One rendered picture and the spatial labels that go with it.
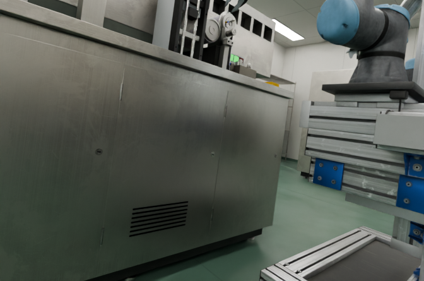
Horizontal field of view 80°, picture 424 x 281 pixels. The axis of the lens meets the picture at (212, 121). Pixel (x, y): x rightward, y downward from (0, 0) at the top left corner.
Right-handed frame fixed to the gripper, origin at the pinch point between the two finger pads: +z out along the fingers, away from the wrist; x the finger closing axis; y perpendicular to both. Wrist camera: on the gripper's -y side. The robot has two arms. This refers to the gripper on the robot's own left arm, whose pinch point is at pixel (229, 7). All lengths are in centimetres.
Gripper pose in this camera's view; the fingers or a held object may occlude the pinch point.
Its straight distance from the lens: 146.7
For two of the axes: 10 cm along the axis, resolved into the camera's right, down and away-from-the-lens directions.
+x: -7.6, -6.3, -1.8
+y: 2.5, -5.4, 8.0
